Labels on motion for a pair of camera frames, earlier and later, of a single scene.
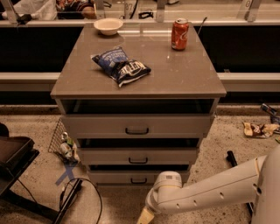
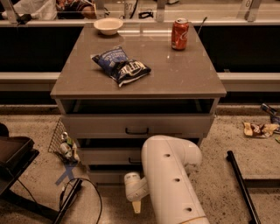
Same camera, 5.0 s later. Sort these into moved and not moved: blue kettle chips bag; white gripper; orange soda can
Moved: white gripper
Not moved: orange soda can; blue kettle chips bag
